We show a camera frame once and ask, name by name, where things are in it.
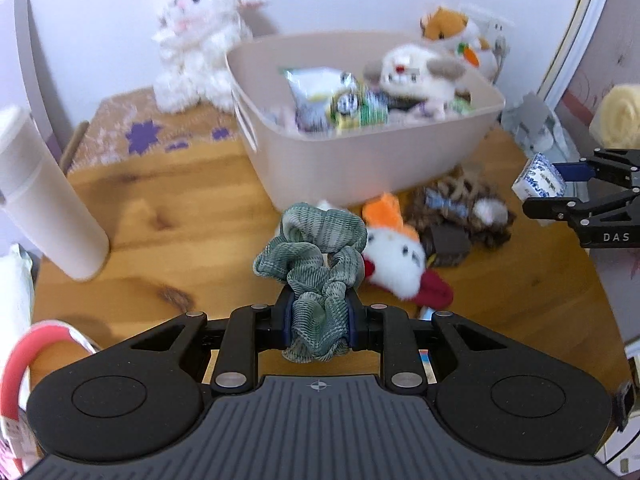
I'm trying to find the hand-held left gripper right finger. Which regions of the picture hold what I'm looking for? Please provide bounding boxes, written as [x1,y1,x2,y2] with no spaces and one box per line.
[345,292,538,395]

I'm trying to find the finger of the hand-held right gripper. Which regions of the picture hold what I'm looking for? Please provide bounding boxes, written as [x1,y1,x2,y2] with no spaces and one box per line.
[522,187,640,233]
[552,149,640,196]

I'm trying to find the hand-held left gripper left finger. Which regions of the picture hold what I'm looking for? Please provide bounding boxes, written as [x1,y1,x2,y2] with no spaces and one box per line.
[102,292,296,395]

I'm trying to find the small blue and white carton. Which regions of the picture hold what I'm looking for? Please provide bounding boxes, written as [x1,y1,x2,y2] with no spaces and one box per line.
[511,154,567,201]

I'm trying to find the green scrunchie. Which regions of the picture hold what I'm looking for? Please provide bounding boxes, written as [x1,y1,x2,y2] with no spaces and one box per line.
[252,202,368,362]

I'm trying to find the white chicken plush toy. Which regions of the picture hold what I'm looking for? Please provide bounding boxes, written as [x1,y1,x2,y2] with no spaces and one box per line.
[362,192,453,308]

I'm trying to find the beige plastic storage bin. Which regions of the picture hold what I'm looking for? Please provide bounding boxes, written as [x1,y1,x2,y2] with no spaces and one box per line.
[225,32,506,211]

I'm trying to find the white dog plush toy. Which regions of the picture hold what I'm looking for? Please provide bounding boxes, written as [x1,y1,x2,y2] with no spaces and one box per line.
[364,44,468,111]

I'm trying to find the green snack bag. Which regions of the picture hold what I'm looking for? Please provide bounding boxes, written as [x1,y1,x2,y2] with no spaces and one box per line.
[357,91,390,127]

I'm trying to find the white and yellow snack bag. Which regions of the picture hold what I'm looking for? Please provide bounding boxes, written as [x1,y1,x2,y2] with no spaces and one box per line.
[280,66,388,133]

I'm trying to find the wooden desktop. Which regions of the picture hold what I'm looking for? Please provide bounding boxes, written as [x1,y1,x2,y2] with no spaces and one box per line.
[30,130,628,396]

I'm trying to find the grey-green clothing pile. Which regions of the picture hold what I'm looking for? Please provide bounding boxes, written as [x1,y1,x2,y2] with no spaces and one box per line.
[500,91,583,161]

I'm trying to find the cream rolled blanket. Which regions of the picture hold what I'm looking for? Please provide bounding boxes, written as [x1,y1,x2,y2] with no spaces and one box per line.
[589,82,640,151]

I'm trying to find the brown fuzzy hair accessory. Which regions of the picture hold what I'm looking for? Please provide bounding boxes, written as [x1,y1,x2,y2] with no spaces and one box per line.
[405,165,517,256]

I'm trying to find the orange hamster plush toy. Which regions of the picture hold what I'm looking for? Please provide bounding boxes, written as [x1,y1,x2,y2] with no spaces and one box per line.
[420,6,498,83]

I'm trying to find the white thermos bottle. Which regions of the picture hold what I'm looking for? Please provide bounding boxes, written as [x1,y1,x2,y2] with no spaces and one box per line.
[0,105,111,281]

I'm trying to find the white and red headphones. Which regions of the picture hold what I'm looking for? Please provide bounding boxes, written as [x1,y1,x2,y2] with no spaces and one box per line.
[0,322,103,466]

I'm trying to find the white pillow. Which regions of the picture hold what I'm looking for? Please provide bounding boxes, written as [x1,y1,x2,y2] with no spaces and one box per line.
[0,242,36,361]

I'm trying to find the white lamb plush toy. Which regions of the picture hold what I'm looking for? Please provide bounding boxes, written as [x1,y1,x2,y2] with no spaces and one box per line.
[151,0,266,114]

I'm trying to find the white door frame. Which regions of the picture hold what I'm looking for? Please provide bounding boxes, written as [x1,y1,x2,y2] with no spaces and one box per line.
[537,0,621,106]

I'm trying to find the grey plug with cable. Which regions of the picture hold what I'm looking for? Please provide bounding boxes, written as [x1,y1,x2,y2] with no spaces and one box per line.
[487,35,510,83]

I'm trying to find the white wall socket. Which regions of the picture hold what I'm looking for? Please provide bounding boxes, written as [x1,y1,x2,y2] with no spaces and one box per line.
[462,4,516,56]

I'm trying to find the brown wooden post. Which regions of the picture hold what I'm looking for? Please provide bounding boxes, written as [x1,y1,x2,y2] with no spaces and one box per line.
[59,119,92,173]

